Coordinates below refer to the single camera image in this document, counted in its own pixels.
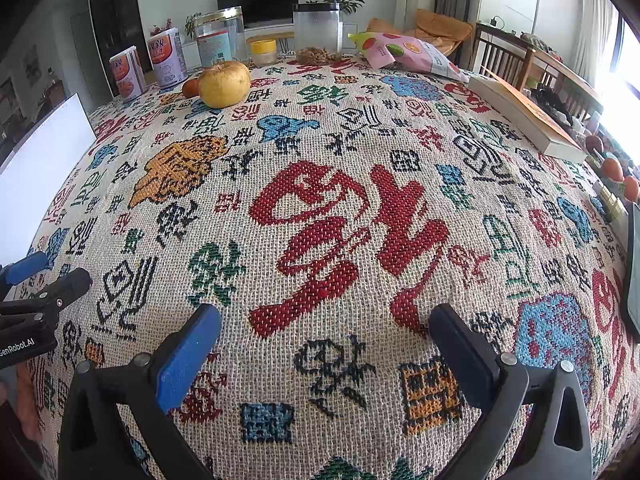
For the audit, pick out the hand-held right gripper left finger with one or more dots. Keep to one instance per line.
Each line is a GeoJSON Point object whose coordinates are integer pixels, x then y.
{"type": "Point", "coordinates": [190, 357]}

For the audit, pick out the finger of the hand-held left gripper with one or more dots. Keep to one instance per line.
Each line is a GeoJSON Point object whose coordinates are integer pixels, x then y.
{"type": "Point", "coordinates": [25, 267]}
{"type": "Point", "coordinates": [67, 285]}

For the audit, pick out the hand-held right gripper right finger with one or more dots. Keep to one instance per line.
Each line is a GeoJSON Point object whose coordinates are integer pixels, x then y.
{"type": "Point", "coordinates": [462, 350]}

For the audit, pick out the white cardboard box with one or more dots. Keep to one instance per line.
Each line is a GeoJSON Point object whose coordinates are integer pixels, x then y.
{"type": "Point", "coordinates": [40, 175]}

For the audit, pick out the person's left hand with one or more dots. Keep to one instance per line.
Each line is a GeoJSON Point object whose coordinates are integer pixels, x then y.
{"type": "Point", "coordinates": [29, 400]}

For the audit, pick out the printed woven blanket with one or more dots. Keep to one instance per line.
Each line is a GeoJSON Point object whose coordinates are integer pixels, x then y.
{"type": "Point", "coordinates": [325, 260]}

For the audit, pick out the black smartphone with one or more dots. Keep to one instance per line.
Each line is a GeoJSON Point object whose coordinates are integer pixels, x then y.
{"type": "Point", "coordinates": [632, 270]}

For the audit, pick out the pale packet strip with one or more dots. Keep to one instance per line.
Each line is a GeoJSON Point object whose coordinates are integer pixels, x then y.
{"type": "Point", "coordinates": [611, 201]}

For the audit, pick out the pink white can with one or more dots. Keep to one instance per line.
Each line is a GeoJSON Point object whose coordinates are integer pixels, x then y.
{"type": "Point", "coordinates": [127, 74]}
{"type": "Point", "coordinates": [166, 59]}

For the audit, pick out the small brown round fruit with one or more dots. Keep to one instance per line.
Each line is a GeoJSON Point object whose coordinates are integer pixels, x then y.
{"type": "Point", "coordinates": [190, 89]}

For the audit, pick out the orange in bowl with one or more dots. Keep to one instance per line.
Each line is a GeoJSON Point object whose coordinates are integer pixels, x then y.
{"type": "Point", "coordinates": [631, 188]}
{"type": "Point", "coordinates": [612, 170]}

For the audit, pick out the orange cover book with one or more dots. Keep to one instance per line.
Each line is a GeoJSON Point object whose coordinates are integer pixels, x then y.
{"type": "Point", "coordinates": [525, 115]}

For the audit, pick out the red apple in bowl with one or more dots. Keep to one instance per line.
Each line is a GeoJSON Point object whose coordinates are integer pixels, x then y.
{"type": "Point", "coordinates": [593, 143]}

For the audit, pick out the yellow apple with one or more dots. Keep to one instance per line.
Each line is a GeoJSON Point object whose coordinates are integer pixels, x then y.
{"type": "Point", "coordinates": [225, 84]}

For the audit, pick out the black object in bowl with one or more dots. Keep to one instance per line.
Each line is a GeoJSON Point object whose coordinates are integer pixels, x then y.
{"type": "Point", "coordinates": [550, 102]}

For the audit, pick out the black glass cabinet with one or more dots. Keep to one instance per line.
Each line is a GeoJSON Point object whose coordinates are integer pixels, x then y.
{"type": "Point", "coordinates": [117, 15]}

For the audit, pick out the red flower plant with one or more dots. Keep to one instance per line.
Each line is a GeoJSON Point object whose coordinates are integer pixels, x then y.
{"type": "Point", "coordinates": [162, 27]}

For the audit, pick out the clear jar gold lid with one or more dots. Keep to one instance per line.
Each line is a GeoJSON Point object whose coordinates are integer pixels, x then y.
{"type": "Point", "coordinates": [217, 40]}

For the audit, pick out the green potted plant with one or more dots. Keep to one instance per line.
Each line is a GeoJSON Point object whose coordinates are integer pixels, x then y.
{"type": "Point", "coordinates": [191, 24]}

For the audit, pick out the wooden desk with chairs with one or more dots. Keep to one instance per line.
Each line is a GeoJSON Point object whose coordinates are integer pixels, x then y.
{"type": "Point", "coordinates": [505, 52]}

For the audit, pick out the pink snack bag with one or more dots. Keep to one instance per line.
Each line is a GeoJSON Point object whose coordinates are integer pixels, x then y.
{"type": "Point", "coordinates": [405, 52]}

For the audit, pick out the small yellow jar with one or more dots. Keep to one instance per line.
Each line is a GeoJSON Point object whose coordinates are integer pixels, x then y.
{"type": "Point", "coordinates": [263, 52]}

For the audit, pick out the window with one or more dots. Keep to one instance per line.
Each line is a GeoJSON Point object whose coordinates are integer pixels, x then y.
{"type": "Point", "coordinates": [625, 85]}

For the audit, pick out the orange lounge chair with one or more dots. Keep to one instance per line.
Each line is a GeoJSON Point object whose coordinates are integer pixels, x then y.
{"type": "Point", "coordinates": [440, 27]}

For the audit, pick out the walnut pieces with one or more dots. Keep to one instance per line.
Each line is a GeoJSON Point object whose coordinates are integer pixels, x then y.
{"type": "Point", "coordinates": [317, 55]}

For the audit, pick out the white television cabinet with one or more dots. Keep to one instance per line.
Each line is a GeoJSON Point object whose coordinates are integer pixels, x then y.
{"type": "Point", "coordinates": [352, 30]}

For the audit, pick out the black television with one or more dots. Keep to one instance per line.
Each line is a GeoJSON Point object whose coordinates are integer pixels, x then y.
{"type": "Point", "coordinates": [265, 2]}

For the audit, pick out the clear jar black lid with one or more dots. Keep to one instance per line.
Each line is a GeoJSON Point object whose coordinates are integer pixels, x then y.
{"type": "Point", "coordinates": [317, 30]}

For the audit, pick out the large leafy potted plant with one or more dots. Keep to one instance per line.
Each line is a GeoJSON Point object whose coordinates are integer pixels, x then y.
{"type": "Point", "coordinates": [345, 2]}

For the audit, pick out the wall picture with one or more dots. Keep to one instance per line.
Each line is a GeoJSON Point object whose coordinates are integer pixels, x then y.
{"type": "Point", "coordinates": [32, 65]}

